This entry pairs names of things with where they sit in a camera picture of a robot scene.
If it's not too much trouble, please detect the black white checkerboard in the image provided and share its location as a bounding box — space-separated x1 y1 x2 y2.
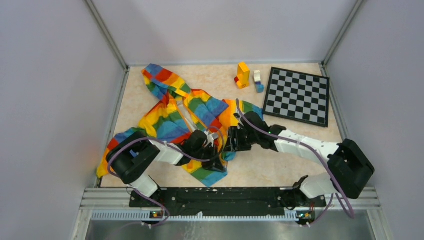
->
262 67 331 128

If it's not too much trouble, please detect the orange yellow block toy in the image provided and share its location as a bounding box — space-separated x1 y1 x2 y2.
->
234 62 250 89

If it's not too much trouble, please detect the white blue block toy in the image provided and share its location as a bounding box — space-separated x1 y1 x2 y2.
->
253 70 265 93

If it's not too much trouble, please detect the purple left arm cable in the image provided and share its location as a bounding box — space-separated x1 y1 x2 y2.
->
106 125 226 228

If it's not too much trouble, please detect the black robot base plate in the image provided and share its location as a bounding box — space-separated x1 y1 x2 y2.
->
150 187 327 217

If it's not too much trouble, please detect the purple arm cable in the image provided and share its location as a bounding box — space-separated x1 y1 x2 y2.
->
235 98 355 227
106 125 226 228

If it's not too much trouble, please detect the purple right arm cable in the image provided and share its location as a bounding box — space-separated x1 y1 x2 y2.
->
235 98 355 227

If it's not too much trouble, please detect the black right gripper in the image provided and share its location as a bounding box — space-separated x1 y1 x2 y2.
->
223 126 259 153

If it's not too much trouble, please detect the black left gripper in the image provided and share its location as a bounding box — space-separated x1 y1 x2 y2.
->
192 144 226 173

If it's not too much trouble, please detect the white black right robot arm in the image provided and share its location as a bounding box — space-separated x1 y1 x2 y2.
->
224 111 375 210

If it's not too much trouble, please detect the rainbow striped zip jacket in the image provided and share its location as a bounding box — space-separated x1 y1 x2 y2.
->
96 63 264 188

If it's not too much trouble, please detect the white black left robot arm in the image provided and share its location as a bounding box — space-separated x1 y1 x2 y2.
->
105 127 227 207

